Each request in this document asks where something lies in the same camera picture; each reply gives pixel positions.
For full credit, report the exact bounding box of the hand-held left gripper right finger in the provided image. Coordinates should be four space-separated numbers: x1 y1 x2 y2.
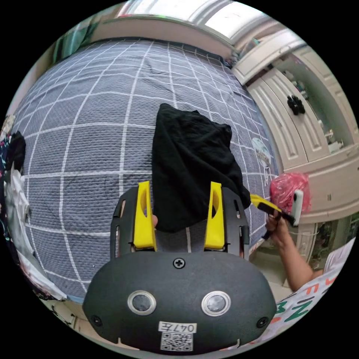
204 181 225 251

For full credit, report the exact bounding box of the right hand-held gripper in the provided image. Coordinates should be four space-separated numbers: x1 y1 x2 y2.
249 194 295 227

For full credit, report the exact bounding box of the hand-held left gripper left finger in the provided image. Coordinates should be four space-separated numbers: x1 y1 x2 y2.
133 181 157 251

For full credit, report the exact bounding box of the black dress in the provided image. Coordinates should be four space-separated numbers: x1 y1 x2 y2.
151 103 252 233

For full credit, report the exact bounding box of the person's right forearm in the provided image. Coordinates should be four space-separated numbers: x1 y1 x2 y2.
276 237 323 292

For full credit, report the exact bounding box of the person's right hand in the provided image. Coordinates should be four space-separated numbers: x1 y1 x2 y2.
264 211 292 249

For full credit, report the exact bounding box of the red plastic bag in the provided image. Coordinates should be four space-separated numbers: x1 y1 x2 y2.
270 172 312 217

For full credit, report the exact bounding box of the white cupboard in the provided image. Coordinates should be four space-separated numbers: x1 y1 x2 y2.
232 28 359 225

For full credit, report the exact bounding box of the bed with grey checked quilt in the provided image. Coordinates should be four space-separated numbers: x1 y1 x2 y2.
11 38 281 301

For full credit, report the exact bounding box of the pile of clothes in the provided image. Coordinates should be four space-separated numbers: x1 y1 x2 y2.
0 114 68 301

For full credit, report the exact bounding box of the window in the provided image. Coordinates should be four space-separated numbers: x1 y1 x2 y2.
116 0 271 41

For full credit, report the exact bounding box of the green curtain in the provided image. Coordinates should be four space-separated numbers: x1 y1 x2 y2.
52 24 97 64

